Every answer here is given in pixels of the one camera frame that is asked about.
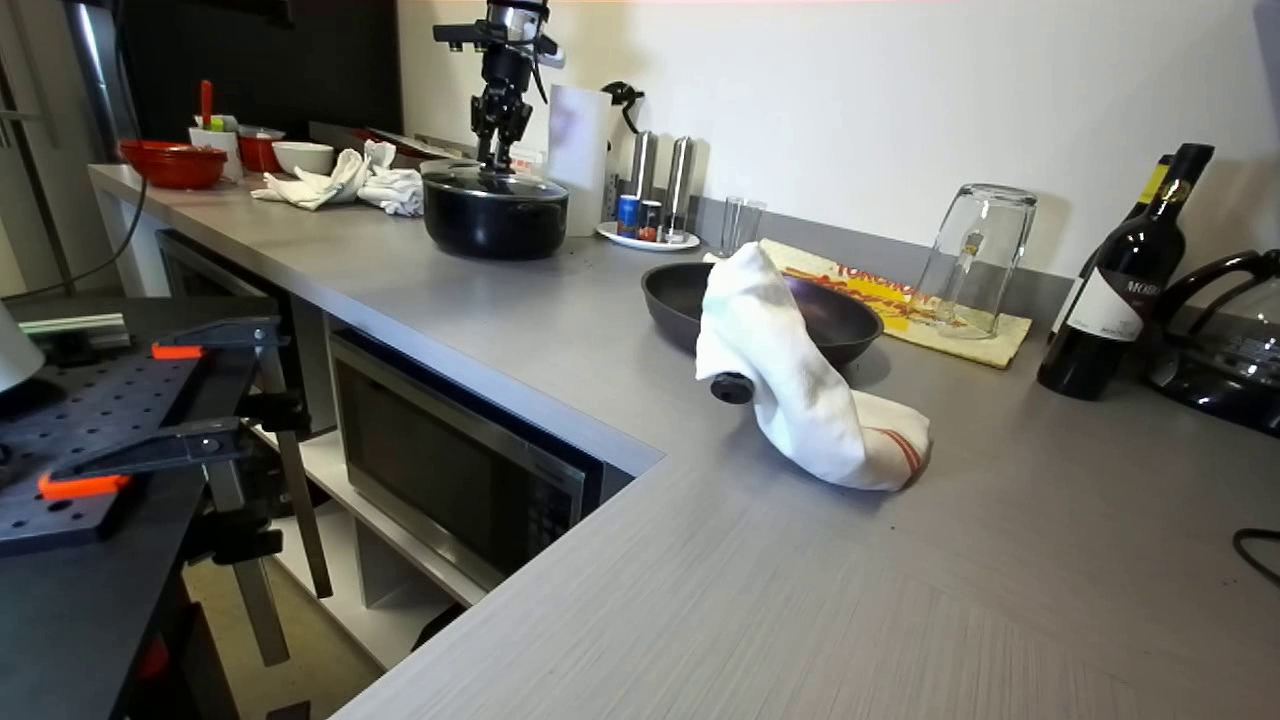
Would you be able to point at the white cloth with red stripes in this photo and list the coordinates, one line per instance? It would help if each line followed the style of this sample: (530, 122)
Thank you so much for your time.
(800, 387)

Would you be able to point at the steel pepper mill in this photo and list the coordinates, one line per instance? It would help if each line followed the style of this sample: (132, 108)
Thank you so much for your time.
(640, 160)
(681, 173)

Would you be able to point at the yellow printed tea towel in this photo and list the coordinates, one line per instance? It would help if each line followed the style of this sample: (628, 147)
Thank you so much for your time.
(920, 314)

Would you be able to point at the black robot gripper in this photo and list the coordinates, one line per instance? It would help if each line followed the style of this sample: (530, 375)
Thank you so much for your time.
(509, 61)

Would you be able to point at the upturned clear glass jug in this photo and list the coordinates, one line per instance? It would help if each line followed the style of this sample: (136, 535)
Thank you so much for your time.
(981, 263)

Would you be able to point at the blue printed cup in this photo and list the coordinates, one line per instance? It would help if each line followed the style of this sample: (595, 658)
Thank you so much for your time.
(628, 215)

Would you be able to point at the dark brown bowl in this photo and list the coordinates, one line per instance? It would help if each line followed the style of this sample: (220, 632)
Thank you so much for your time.
(674, 300)

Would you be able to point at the white ceramic bowl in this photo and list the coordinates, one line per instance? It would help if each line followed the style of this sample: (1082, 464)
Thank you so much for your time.
(307, 158)

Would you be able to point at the red labelled small jar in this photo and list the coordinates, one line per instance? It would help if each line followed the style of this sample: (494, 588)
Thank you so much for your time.
(652, 223)

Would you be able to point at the black trigger spray bottle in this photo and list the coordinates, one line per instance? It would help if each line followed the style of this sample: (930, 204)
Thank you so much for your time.
(623, 115)

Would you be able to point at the large red bowl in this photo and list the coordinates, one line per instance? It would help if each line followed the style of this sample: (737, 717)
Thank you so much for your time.
(173, 160)

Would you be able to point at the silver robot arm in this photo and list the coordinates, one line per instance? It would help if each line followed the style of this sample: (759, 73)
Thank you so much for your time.
(516, 6)

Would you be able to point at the white round plate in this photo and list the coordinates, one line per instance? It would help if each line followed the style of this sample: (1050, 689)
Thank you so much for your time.
(664, 243)

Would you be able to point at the light grey rounded shade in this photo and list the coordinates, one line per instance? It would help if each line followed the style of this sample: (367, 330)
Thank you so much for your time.
(14, 354)

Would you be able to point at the white paper carton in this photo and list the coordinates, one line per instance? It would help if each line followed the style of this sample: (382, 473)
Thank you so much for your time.
(577, 132)

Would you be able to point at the dark wine bottle white label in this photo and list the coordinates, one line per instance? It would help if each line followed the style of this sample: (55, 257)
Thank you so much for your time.
(1112, 300)

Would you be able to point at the small red bowl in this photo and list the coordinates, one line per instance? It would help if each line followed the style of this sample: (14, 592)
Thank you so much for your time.
(262, 151)

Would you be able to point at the black cooking pot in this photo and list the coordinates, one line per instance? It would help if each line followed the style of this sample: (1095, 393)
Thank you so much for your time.
(494, 226)

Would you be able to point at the built-in microwave oven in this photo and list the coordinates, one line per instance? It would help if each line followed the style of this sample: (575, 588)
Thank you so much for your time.
(442, 464)

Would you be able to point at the bottle with yellow foil cap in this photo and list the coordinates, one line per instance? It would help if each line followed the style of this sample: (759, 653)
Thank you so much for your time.
(1159, 181)

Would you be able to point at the black clamp orange tip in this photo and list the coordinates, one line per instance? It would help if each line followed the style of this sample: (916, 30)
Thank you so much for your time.
(146, 453)
(203, 351)

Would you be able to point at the glass pot lid black knob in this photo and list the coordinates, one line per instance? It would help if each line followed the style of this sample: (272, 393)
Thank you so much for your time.
(460, 181)

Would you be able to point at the white utensil holder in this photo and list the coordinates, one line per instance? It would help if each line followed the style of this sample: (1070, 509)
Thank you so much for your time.
(213, 147)

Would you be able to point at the black perforated mounting board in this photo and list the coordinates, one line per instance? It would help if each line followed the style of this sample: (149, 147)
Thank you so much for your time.
(93, 427)

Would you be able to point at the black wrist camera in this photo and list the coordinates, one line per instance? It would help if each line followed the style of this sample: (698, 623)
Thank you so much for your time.
(460, 34)

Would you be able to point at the crumpled plain white cloth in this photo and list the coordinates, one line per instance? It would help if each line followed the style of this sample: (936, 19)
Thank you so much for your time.
(342, 181)

